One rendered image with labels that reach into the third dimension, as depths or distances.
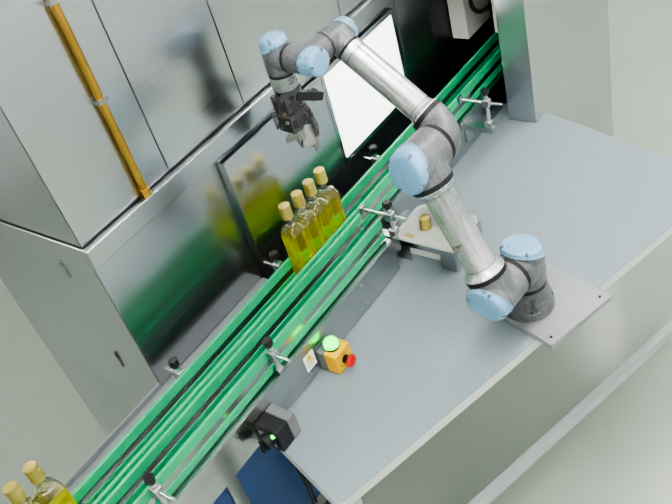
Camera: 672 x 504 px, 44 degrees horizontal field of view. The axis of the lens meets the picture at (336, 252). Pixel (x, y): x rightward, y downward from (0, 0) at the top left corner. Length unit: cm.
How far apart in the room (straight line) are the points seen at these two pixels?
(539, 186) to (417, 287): 59
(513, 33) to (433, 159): 106
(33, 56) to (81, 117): 18
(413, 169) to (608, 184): 99
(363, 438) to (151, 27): 117
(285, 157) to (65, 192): 75
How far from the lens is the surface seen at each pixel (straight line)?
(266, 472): 244
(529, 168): 299
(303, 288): 243
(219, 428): 221
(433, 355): 240
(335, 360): 237
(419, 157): 205
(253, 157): 243
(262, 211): 250
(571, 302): 246
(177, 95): 224
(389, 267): 261
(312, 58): 214
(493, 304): 220
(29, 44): 196
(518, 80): 314
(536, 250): 229
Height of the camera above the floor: 251
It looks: 39 degrees down
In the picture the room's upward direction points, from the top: 18 degrees counter-clockwise
